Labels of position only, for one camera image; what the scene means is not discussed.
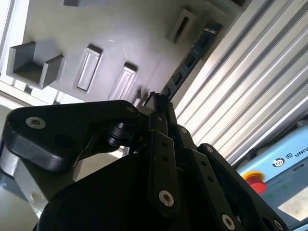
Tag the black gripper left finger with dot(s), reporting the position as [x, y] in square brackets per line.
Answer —
[60, 130]

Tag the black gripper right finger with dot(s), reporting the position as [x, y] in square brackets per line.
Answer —
[216, 183]

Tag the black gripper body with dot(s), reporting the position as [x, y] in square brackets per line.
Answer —
[101, 204]

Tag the blue RAM stick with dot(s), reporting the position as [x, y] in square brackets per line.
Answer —
[190, 63]

